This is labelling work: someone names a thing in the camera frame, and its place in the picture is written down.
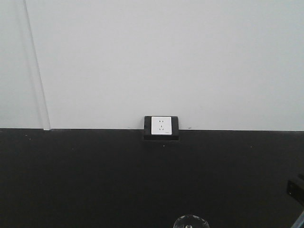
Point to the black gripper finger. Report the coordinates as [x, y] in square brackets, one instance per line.
[295, 188]

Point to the clear glass beaker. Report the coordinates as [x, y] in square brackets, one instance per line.
[190, 221]

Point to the black socket mounting box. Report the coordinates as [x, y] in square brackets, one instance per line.
[149, 137]

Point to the white wall power socket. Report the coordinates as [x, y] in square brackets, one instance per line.
[161, 125]

